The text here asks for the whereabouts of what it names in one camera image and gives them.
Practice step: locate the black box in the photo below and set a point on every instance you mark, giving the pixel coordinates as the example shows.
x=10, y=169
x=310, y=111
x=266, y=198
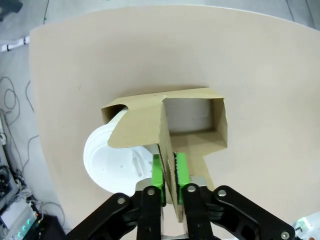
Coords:
x=51, y=227

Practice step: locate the black object on floor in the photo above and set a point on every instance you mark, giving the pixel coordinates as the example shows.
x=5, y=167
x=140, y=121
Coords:
x=10, y=7

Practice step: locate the beige cardboard box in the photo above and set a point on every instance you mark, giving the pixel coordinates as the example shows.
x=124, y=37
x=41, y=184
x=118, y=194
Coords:
x=145, y=125

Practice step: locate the grey device with green lights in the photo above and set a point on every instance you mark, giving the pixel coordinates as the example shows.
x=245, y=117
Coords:
x=17, y=220

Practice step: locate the white device with green light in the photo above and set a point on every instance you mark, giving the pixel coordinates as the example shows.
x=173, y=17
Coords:
x=308, y=228

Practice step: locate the white paper cup with lid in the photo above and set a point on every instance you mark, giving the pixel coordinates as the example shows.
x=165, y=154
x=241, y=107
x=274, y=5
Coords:
x=112, y=162

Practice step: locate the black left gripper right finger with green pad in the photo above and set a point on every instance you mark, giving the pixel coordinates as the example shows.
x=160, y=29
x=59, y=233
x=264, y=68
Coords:
x=200, y=200

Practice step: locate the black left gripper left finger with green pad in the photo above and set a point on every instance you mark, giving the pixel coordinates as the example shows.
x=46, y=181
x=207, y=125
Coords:
x=150, y=200

